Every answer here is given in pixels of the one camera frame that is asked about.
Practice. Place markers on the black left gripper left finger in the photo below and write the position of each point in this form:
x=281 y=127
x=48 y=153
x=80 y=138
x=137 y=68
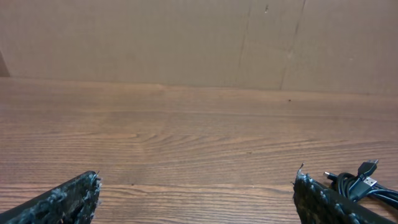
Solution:
x=73 y=201

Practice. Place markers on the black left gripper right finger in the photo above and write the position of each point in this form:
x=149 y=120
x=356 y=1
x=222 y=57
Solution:
x=339 y=203

